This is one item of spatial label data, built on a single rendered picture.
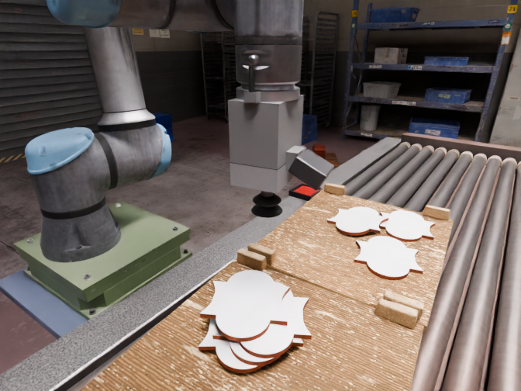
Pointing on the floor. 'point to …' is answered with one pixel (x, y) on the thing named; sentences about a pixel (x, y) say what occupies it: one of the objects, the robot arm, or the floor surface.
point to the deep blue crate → (309, 129)
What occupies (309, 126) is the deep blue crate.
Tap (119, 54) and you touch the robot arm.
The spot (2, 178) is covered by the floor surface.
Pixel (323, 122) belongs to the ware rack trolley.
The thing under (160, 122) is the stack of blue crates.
